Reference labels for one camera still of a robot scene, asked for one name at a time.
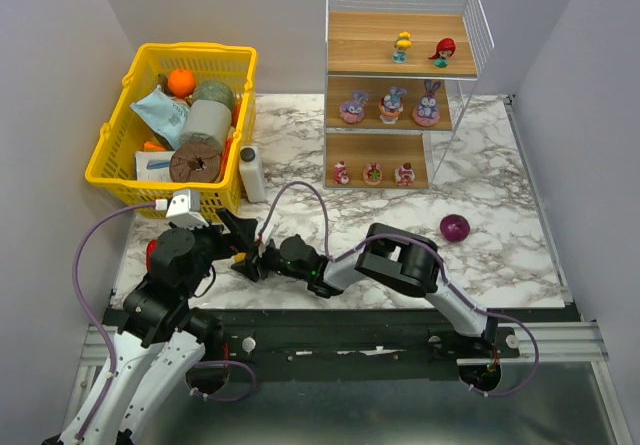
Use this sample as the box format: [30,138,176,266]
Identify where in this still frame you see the small yellow blue toy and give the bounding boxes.
[392,31,412,64]

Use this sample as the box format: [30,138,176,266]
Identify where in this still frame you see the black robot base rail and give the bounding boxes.
[102,307,581,384]

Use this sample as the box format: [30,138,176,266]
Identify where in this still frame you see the orange fruit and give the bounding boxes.
[167,69,197,98]

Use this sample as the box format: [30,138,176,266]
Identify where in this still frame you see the purple bunny pink donut toy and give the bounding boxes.
[412,79,442,127]

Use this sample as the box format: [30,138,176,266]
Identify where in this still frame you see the red bell pepper toy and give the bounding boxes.
[145,239,157,271]

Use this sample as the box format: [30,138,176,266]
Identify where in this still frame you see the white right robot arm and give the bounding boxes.
[232,223,496,358]

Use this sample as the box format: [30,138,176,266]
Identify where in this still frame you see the purple onion toy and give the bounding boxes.
[439,214,471,243]

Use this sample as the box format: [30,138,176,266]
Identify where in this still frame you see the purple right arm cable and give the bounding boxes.
[257,181,494,319]

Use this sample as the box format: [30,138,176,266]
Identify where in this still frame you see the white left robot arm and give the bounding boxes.
[47,209,258,444]

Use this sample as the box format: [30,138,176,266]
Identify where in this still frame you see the pink strawberry cake toy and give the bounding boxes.
[394,162,415,187]

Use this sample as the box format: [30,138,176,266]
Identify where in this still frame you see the yellow plastic basket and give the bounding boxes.
[85,42,258,221]

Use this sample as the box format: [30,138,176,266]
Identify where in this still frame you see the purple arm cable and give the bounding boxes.
[257,181,494,319]
[72,202,169,441]

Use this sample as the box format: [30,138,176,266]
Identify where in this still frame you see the light blue snack bag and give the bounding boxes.
[130,85,190,150]

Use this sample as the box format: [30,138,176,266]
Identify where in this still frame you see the white wire wooden shelf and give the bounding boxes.
[323,0,494,189]

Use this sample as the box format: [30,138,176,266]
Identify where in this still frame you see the red hair mermaid toy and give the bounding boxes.
[429,37,457,68]

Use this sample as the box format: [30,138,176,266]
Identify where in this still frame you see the pink bear green flower toy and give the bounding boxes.
[363,162,383,186]

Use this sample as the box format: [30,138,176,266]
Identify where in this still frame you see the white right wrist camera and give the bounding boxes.
[255,236,273,254]

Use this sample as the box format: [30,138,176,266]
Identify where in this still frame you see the green round melon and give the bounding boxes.
[192,80,236,112]

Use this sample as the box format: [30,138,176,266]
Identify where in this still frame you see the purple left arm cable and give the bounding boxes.
[72,202,169,441]

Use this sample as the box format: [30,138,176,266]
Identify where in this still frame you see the purple owl pink cup toy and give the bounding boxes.
[339,91,369,124]

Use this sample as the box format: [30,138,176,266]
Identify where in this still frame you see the purple bunny cupcake toy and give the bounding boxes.
[379,86,407,125]

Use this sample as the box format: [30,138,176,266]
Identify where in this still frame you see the white bottle black cap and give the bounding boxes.
[239,146,266,203]

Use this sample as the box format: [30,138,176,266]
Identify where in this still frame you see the white box in basket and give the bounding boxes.
[134,151,174,182]

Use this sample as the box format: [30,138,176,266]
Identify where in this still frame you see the grey brown cylinder roll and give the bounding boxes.
[169,100,232,183]

